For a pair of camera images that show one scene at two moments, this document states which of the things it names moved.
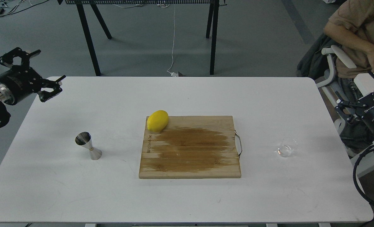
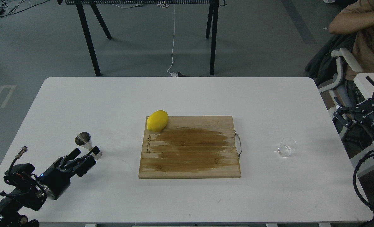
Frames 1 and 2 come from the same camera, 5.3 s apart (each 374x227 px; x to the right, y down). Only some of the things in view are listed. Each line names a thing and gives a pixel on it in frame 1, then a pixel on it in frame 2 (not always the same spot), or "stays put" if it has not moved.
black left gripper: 21,80 -> 56,181
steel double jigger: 84,139 stays put
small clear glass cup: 285,149 stays put
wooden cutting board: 202,147 stays put
